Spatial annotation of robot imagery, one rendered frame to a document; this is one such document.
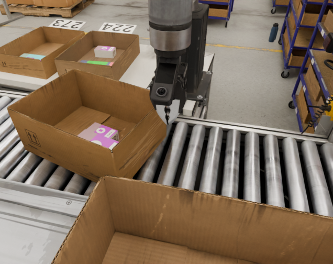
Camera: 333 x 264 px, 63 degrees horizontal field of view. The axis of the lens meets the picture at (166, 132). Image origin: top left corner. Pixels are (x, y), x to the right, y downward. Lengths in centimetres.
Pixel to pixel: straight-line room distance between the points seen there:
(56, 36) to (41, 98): 83
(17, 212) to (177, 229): 35
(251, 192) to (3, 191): 63
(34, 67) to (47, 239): 96
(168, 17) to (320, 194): 64
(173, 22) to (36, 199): 47
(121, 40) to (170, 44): 103
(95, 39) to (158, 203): 132
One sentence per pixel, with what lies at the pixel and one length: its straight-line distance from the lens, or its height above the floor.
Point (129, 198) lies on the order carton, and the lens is 48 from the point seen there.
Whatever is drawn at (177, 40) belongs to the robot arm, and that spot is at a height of 117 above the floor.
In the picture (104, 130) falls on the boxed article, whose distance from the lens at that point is 94.
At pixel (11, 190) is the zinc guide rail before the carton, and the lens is 72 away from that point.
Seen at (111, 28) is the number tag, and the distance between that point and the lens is 164.
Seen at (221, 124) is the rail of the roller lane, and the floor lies 74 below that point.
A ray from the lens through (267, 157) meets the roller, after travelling 96.
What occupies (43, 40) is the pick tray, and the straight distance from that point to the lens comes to 183.
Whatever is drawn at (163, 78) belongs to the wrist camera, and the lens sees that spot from 60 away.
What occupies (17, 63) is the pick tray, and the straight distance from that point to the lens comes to 149.
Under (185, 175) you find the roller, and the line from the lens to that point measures 84.
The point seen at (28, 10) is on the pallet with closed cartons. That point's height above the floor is 9.
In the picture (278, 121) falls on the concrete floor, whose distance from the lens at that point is 245.
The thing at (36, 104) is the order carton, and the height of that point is 87.
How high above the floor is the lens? 138
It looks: 40 degrees down
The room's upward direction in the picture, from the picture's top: straight up
